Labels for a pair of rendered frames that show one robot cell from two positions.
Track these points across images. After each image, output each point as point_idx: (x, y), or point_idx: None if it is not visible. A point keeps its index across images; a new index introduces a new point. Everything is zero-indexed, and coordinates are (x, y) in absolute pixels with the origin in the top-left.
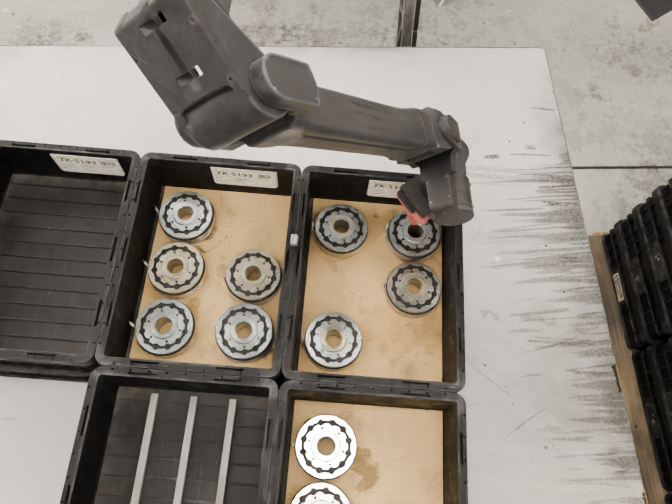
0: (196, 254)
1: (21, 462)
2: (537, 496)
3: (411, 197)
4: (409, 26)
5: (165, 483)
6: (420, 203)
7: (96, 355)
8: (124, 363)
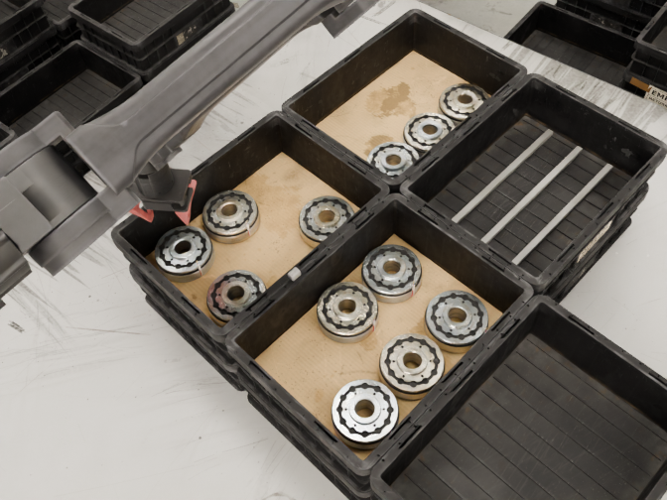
0: (384, 359)
1: (646, 360)
2: (276, 106)
3: (184, 187)
4: None
5: (525, 221)
6: (183, 179)
7: (531, 294)
8: (510, 273)
